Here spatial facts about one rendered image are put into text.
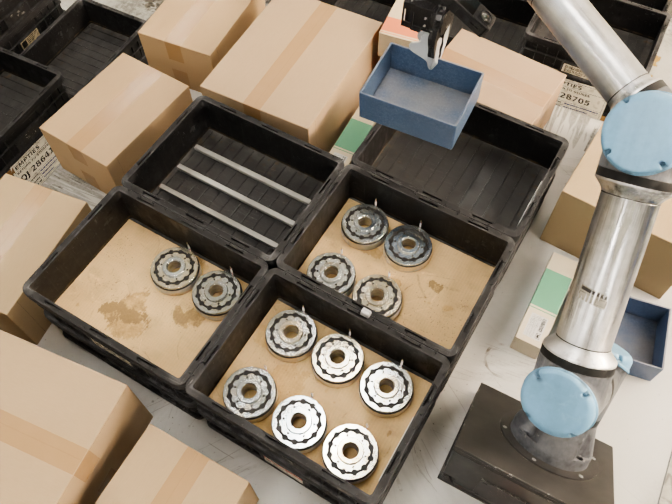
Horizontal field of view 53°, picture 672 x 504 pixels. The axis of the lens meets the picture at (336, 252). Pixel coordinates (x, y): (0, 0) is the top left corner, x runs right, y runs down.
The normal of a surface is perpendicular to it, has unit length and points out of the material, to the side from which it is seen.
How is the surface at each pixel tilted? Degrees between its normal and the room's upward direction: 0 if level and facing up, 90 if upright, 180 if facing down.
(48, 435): 0
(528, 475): 43
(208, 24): 0
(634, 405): 0
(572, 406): 56
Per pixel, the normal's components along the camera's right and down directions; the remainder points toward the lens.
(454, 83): -0.44, 0.79
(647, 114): -0.52, -0.02
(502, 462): 0.32, -0.89
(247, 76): -0.01, -0.51
